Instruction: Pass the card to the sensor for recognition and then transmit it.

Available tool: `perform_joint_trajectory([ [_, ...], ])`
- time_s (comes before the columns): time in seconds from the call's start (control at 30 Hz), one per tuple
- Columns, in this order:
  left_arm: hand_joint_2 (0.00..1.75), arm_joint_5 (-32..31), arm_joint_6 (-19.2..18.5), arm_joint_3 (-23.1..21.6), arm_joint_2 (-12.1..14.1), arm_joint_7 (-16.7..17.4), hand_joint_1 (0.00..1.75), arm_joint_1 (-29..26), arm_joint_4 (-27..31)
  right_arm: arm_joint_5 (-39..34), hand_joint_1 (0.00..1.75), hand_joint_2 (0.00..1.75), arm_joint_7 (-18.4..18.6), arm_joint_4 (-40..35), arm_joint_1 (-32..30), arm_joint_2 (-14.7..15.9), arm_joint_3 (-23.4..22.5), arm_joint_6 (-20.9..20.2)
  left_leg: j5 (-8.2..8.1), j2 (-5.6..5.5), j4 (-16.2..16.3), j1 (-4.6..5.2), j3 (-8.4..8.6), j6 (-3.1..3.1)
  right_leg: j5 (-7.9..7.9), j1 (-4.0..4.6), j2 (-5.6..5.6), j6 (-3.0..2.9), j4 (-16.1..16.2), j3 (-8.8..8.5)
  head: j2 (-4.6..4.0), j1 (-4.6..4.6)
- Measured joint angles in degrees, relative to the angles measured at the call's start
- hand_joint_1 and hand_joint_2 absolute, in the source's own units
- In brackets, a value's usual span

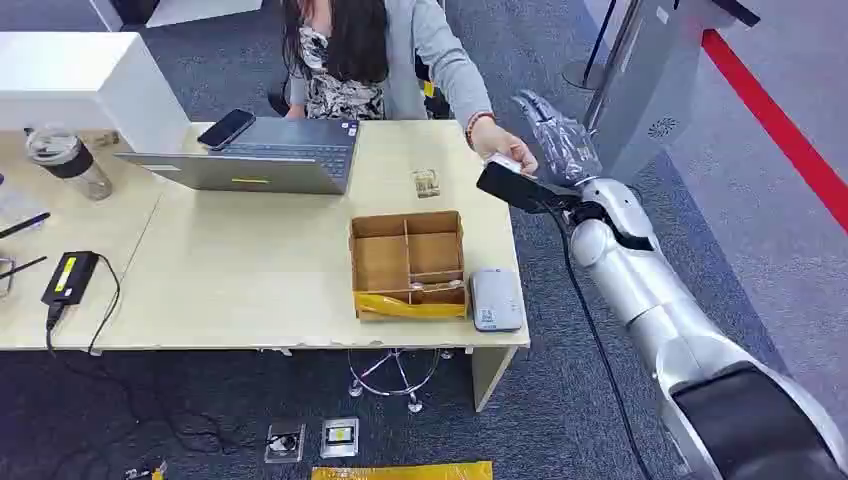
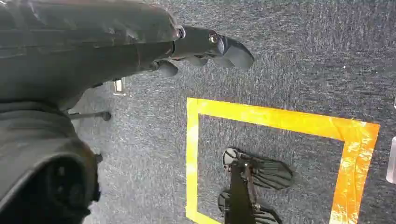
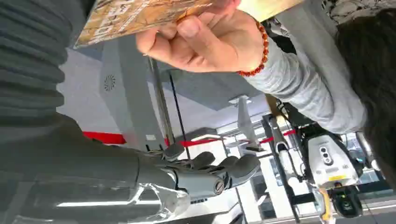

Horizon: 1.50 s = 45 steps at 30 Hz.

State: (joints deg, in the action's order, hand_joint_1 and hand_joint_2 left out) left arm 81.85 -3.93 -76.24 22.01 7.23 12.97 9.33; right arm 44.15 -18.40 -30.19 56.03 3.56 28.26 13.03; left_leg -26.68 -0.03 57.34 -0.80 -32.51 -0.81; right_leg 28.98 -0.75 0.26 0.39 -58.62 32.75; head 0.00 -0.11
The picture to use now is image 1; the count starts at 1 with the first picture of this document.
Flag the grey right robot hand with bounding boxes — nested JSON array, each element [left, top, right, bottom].
[[511, 89, 604, 189]]

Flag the white card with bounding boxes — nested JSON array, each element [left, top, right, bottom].
[[485, 152, 526, 176]]

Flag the person's hand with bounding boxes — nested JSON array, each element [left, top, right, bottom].
[[467, 116, 541, 178]]

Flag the grey gate pillar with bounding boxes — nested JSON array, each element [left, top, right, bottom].
[[582, 0, 762, 181]]

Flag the small clear plastic holder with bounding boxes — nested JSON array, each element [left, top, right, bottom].
[[410, 168, 442, 199]]

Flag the grey card reader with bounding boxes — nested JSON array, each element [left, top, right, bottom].
[[468, 268, 526, 333]]

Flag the wooden box with dividers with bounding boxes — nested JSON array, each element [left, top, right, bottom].
[[349, 210, 469, 323]]

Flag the person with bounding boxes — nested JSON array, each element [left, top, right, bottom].
[[280, 0, 541, 178]]

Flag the chrome chair base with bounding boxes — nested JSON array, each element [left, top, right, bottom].
[[347, 348, 456, 415]]

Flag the grey laptop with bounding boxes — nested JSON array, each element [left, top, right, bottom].
[[113, 117, 360, 197]]

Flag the black smartphone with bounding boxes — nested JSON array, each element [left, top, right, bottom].
[[196, 108, 257, 152]]

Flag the yellow sheet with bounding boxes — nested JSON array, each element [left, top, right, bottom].
[[311, 460, 494, 480]]

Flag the white box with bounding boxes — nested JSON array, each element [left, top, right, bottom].
[[0, 31, 192, 155]]

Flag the clear bottle with black sleeve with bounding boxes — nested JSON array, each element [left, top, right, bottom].
[[25, 127, 114, 202]]

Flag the black power adapter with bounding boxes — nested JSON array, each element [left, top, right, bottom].
[[40, 250, 101, 307]]

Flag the black pen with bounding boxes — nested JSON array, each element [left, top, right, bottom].
[[0, 211, 52, 240], [0, 255, 49, 281]]

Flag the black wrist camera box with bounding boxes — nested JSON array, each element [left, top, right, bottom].
[[475, 161, 586, 215]]

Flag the red bead bracelet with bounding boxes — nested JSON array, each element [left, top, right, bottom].
[[464, 111, 497, 148]]

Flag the stanchion post with base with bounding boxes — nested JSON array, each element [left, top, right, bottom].
[[561, 0, 619, 91]]

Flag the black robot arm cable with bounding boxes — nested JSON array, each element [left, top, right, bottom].
[[548, 205, 657, 480]]

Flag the black adapter cable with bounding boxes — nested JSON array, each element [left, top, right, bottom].
[[44, 252, 123, 358]]

